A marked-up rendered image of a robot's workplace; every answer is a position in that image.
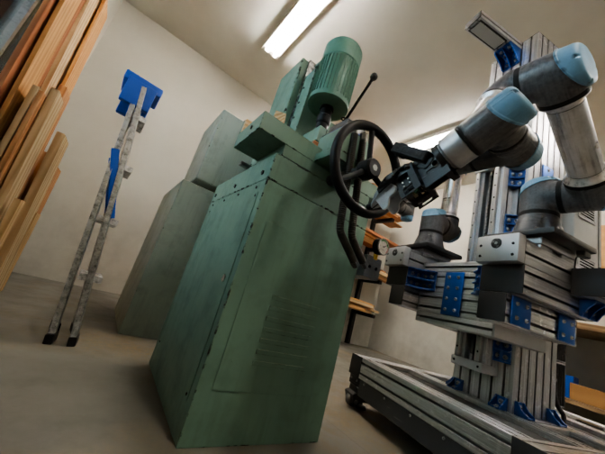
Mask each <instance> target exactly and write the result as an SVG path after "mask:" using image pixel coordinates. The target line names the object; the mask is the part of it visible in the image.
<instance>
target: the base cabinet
mask: <svg viewBox="0 0 605 454"><path fill-rule="evenodd" d="M337 219H338V217H337V215H335V214H334V213H331V212H329V211H327V210H325V209H323V208H322V207H320V206H318V205H316V204H314V203H312V202H311V201H309V200H307V199H305V198H303V197H301V196H299V195H297V194H296V193H294V192H292V191H290V190H288V189H286V188H285V187H283V186H280V185H278V184H277V183H275V182H274V181H272V180H270V179H268V178H267V179H265V180H263V181H260V182H258V183H256V184H254V185H252V186H249V187H246V188H244V189H242V190H239V191H238V192H236V193H234V194H231V195H228V196H225V197H223V198H222V199H220V200H217V201H215V202H213V203H211V204H210V206H209V209H208V212H207V214H206V216H205V218H204V221H203V225H202V228H201V230H200V232H199V234H198V237H197V239H196V242H195V245H194V248H193V250H192V253H191V256H190V258H189V260H188V262H187V265H186V267H185V272H184V274H183V276H182V278H181V281H180V283H179V286H178V289H177V290H176V294H175V297H174V300H173V302H172V304H171V306H170V309H169V311H168V314H167V318H166V320H165V322H164V325H163V327H162V330H161V333H160V334H159V337H158V341H157V344H156V346H155V349H154V350H153V353H152V355H151V358H150V361H149V366H150V370H151V373H152V376H153V378H154V381H155V384H156V387H157V390H158V395H159V398H160V401H161V403H162V406H163V410H164V413H165V416H166V418H167V423H168V427H169V430H170V432H171V435H172V438H173V441H174V443H175V447H176V449H189V448H209V447H229V446H250V445H270V444H291V443H311V442H318V439H319V435H320V431H321V424H322V420H323V415H324V412H325V408H326V403H327V400H328V395H329V391H330V384H331V380H332V376H333V372H334V368H335V364H336V360H337V355H338V352H339V344H340V341H341V336H342V332H343V329H344V324H345V320H346V316H347V312H348V305H349V301H350V296H351V293H352V289H353V285H354V281H355V276H356V272H357V269H356V268H352V267H351V264H350V262H349V260H348V256H347V254H346V252H345V251H344V249H343V247H342V245H341V243H340V241H339V238H338V235H337V232H336V230H337V229H336V227H337V226H336V225H337Z"/></svg>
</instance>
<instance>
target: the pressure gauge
mask: <svg viewBox="0 0 605 454"><path fill-rule="evenodd" d="M387 245H388V246H387ZM384 246H386V247H384ZM372 247H373V252H374V260H377V257H378V255H382V256H385V255H387V253H388V252H389V249H390V246H389V242H388V240H387V239H385V238H382V239H375V240H374V242H373V246H372Z"/></svg>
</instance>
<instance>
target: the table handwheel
mask: <svg viewBox="0 0 605 454"><path fill-rule="evenodd" d="M356 130H364V131H367V132H369V139H368V149H367V156H366V159H365V160H362V161H360V162H359V163H358V164H357V167H355V168H352V169H351V172H350V173H347V174H345V171H342V172H341V170H340V152H341V148H342V145H343V142H344V140H345V139H346V138H347V136H348V135H349V134H350V133H351V132H353V131H356ZM375 137H376V138H377V139H378V140H379V141H380V142H381V143H382V144H383V146H384V148H385V150H386V152H387V154H388V157H389V160H390V162H391V166H392V172H393V171H394V170H395V169H396V168H399V167H400V166H401V164H400V160H399V158H398V157H396V156H395V155H394V153H392V152H391V149H392V147H393V143H392V141H391V139H390V138H389V136H388V135H387V134H386V133H385V131H384V130H383V129H382V128H380V127H379V126H378V125H376V124H375V123H372V122H369V121H367V120H355V121H351V122H349V123H346V124H345V125H344V126H343V127H342V128H341V129H340V130H339V131H338V133H337V134H336V136H335V138H334V140H333V142H332V145H331V149H330V176H328V177H327V178H326V182H327V184H328V186H334V187H335V190H336V192H337V194H338V196H339V198H340V200H341V201H342V202H343V204H344V205H345V206H346V207H347V208H348V209H349V210H350V211H351V212H353V213H354V214H356V215H358V216H360V217H363V218H366V219H375V218H379V217H382V216H384V215H385V214H387V213H388V212H389V210H388V209H385V210H367V209H366V208H365V207H363V206H361V205H360V204H358V203H357V202H356V201H355V200H354V199H353V198H352V196H351V195H350V194H349V192H348V191H347V189H346V186H345V184H344V181H345V180H348V179H350V178H351V180H355V179H359V178H360V179H361V180H363V181H367V180H370V179H373V181H374V182H375V183H376V185H377V186H379V185H380V184H381V180H380V179H379V175H380V172H381V166H380V163H379V162H378V161H377V159H375V158H373V151H374V140H375ZM344 174H345V175H344Z"/></svg>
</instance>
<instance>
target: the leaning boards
mask: <svg viewBox="0 0 605 454"><path fill-rule="evenodd" d="M107 3H108V0H43V2H42V3H41V6H40V8H39V9H38V11H37V13H36V14H35V15H34V17H33V19H32V21H31V23H30V24H29V26H28V28H27V29H26V31H25V33H24V34H23V36H22V38H21V39H20V41H19V42H18V44H17V46H16V48H15V49H14V52H13V53H12V55H11V57H10V58H9V60H8V61H7V62H6V64H5V66H4V68H3V70H2V71H1V73H0V291H2V290H3V289H4V287H5V284H6V282H7V280H8V278H9V276H10V275H11V273H12V271H13V269H14V266H15V264H16V262H17V261H18V259H19V258H20V256H21V254H22V252H23V249H24V247H25V245H26V243H27V241H28V239H29V238H30V236H31V234H32V231H33V229H34V227H35V225H36V223H37V221H38V220H39V218H40V216H41V211H42V209H43V207H44V205H45V204H46V202H47V200H48V198H49V196H50V193H51V191H52V189H53V187H54V186H55V184H56V182H57V180H58V178H59V174H60V172H61V171H60V170H59V163H60V161H61V160H62V158H63V156H64V153H65V151H66V149H67V147H68V140H67V137H66V135H65V134H64V133H62V132H56V134H55V136H54V138H53V141H52V143H51V144H50V147H49V149H48V151H47V152H46V151H44V150H45V148H46V146H47V144H48V142H49V140H50V137H51V135H52V133H53V132H54V130H55V128H56V126H57V124H58V122H59V119H60V117H61V115H62V114H63V112H64V110H65V108H66V106H67V104H68V101H69V99H70V98H69V97H70V95H71V93H72V90H73V88H74V86H75V84H76V82H77V80H78V78H79V76H80V74H81V72H82V70H83V67H84V65H85V64H86V61H87V59H88V57H89V55H90V53H91V51H92V49H93V47H94V45H95V42H96V40H97V38H98V36H99V34H100V32H101V30H102V29H103V27H104V23H105V21H106V19H107Z"/></svg>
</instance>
